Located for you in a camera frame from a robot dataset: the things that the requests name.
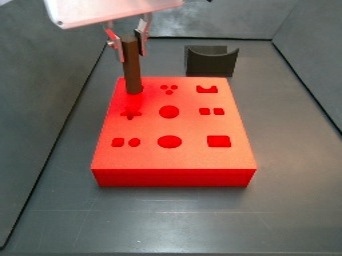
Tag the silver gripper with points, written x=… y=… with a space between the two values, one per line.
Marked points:
x=75 y=13

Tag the dark hexagon peg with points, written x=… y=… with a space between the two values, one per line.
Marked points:
x=131 y=65

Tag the black curved peg holder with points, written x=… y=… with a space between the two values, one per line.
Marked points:
x=210 y=61

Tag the red shape sorter block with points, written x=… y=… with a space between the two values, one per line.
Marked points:
x=173 y=136

